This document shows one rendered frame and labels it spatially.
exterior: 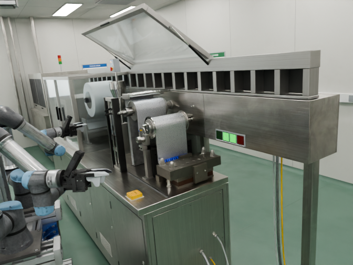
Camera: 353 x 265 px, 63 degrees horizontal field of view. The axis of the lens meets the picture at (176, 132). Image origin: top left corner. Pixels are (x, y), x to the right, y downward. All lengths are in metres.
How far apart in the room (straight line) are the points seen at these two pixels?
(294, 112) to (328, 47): 2.62
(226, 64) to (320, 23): 2.49
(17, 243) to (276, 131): 1.38
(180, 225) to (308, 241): 0.72
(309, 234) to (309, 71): 0.91
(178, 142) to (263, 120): 0.63
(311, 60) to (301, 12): 2.85
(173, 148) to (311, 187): 0.86
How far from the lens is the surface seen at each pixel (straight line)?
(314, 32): 4.13
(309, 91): 1.43
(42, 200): 1.35
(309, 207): 1.78
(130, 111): 2.06
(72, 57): 7.40
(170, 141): 1.91
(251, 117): 1.64
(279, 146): 1.55
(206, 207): 1.90
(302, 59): 1.43
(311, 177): 1.70
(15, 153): 1.49
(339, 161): 4.16
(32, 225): 2.10
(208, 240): 2.02
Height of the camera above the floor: 1.64
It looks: 13 degrees down
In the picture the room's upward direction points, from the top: 4 degrees counter-clockwise
